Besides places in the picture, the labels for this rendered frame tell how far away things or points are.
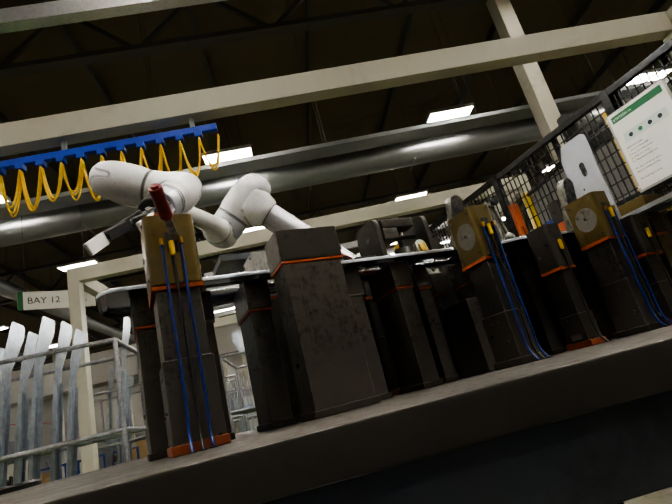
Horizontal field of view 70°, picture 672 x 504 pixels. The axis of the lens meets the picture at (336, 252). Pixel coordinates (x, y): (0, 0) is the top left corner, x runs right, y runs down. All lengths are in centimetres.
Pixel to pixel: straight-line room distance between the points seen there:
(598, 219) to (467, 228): 36
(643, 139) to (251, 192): 140
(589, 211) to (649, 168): 68
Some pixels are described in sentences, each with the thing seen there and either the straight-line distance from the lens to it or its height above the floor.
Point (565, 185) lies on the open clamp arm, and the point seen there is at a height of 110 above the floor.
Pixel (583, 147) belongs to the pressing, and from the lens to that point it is 178.
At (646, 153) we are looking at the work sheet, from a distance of 199.
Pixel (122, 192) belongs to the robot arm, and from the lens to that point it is 140.
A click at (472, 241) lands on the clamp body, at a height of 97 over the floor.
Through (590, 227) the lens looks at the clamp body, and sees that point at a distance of 133.
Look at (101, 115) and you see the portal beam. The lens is 461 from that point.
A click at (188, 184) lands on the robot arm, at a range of 135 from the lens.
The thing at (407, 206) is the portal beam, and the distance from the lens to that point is 780.
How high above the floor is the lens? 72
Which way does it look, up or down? 17 degrees up
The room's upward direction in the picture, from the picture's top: 14 degrees counter-clockwise
